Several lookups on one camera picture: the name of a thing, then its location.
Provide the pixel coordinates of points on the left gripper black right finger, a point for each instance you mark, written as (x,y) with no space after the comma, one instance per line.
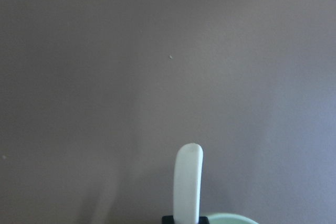
(203,220)

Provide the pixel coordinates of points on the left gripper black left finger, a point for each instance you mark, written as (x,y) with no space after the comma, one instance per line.
(167,220)

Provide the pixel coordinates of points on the light green bowl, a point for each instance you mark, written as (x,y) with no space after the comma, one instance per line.
(226,218)

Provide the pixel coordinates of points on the white ceramic spoon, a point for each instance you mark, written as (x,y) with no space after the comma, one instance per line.
(187,183)

